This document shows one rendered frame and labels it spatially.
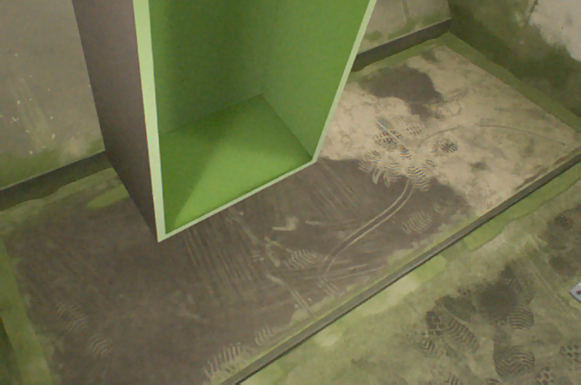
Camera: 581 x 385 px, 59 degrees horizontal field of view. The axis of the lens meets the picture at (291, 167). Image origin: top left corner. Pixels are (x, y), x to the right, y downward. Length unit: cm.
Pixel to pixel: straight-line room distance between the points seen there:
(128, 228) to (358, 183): 100
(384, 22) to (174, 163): 166
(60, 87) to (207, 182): 85
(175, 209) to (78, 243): 64
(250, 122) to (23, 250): 101
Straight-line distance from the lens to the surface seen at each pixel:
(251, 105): 188
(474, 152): 260
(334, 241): 208
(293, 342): 186
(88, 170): 235
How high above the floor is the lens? 173
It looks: 46 degrees down
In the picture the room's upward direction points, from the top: 4 degrees clockwise
